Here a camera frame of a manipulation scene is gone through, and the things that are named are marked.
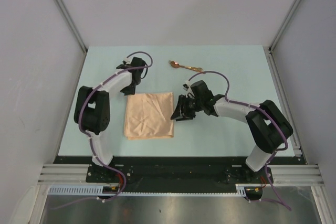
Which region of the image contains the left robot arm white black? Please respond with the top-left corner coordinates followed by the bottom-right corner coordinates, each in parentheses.
top-left (73, 52), bottom-right (153, 182)

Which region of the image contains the aluminium frame post left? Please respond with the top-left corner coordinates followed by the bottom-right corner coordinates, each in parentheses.
top-left (53, 0), bottom-right (88, 55)

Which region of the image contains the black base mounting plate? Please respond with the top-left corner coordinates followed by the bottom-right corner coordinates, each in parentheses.
top-left (53, 155), bottom-right (307, 190)

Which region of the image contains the peach satin napkin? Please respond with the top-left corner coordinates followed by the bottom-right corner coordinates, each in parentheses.
top-left (124, 92), bottom-right (174, 140)

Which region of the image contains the aluminium frame rail right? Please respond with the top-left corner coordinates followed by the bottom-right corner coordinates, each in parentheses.
top-left (264, 47), bottom-right (303, 157)

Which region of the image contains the aluminium cross rail front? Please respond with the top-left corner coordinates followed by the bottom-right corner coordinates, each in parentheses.
top-left (38, 164), bottom-right (324, 186)

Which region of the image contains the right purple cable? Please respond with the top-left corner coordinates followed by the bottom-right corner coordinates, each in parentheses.
top-left (183, 70), bottom-right (292, 211)

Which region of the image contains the purple cable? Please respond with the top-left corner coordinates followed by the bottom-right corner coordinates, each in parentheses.
top-left (49, 51), bottom-right (154, 210)
top-left (183, 70), bottom-right (292, 211)

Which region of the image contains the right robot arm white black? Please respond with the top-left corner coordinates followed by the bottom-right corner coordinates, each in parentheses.
top-left (171, 80), bottom-right (293, 183)

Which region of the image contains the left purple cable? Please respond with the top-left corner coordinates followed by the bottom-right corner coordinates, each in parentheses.
top-left (49, 51), bottom-right (154, 210)

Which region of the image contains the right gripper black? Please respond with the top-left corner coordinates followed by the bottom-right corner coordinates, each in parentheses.
top-left (171, 94), bottom-right (203, 121)

